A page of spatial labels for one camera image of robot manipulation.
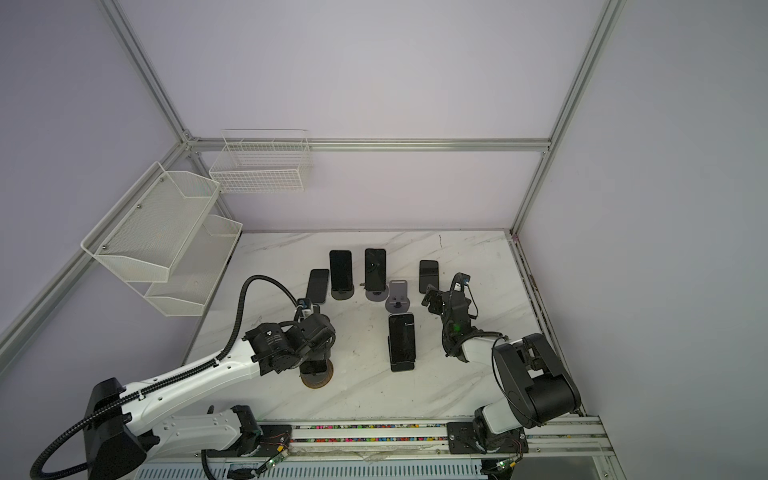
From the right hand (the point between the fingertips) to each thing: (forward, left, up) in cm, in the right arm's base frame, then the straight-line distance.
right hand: (439, 288), depth 92 cm
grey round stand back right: (-2, +13, -5) cm, 14 cm away
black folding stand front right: (-22, +12, -9) cm, 26 cm away
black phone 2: (+6, +32, +2) cm, 32 cm away
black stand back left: (+3, +32, -8) cm, 33 cm away
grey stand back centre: (+3, +20, -9) cm, 22 cm away
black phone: (+7, +42, -8) cm, 43 cm away
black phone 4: (+12, +2, -10) cm, 16 cm away
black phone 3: (+12, +21, -6) cm, 25 cm away
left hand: (-20, +36, +3) cm, 41 cm away
